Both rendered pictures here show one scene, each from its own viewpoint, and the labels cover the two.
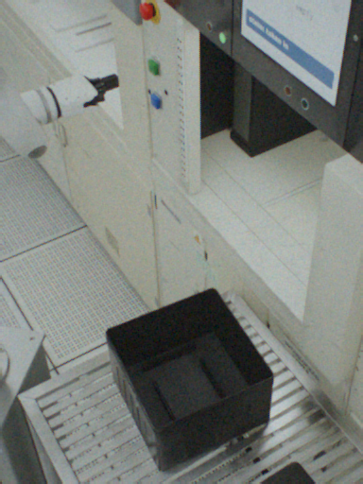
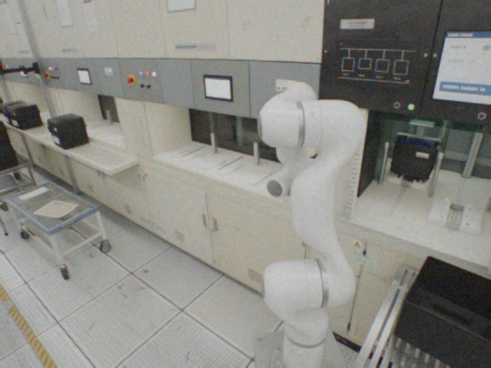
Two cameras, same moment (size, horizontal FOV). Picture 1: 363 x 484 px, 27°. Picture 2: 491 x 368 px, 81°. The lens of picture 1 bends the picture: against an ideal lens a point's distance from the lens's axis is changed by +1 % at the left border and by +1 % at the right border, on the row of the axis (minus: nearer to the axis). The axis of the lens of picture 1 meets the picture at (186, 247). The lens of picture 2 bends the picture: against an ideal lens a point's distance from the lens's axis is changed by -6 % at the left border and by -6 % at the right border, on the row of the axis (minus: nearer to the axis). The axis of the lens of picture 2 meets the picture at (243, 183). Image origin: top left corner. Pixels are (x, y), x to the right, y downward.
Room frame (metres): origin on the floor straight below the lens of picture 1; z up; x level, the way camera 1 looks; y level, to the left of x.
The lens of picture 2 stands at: (0.58, 0.87, 1.70)
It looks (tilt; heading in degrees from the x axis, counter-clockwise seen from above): 27 degrees down; 339
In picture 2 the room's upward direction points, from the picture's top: 2 degrees counter-clockwise
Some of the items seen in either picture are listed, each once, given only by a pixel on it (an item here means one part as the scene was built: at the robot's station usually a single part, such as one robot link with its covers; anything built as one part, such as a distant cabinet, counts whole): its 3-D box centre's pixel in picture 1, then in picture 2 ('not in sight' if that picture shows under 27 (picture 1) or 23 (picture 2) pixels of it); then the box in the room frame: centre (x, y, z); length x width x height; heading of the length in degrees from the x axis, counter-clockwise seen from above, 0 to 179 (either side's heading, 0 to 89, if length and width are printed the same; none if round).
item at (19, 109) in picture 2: not in sight; (24, 116); (4.73, 2.02, 0.93); 0.30 x 0.28 x 0.26; 33
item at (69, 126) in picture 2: not in sight; (67, 130); (3.69, 1.42, 0.93); 0.30 x 0.28 x 0.26; 27
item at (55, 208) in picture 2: not in sight; (56, 208); (3.07, 1.57, 0.47); 0.31 x 0.23 x 0.02; 51
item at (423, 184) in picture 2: not in sight; (410, 176); (1.69, -0.61, 0.89); 0.22 x 0.21 x 0.04; 120
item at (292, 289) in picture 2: not in sight; (296, 300); (1.05, 0.56, 1.07); 0.19 x 0.12 x 0.24; 70
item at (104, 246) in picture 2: not in sight; (59, 222); (3.24, 1.64, 0.24); 0.97 x 0.52 x 0.48; 33
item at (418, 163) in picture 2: not in sight; (416, 150); (1.69, -0.61, 1.06); 0.24 x 0.20 x 0.32; 30
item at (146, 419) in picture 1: (188, 374); (452, 312); (0.94, 0.00, 0.85); 0.28 x 0.28 x 0.17; 25
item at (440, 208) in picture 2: not in sight; (455, 215); (1.29, -0.47, 0.89); 0.22 x 0.21 x 0.04; 120
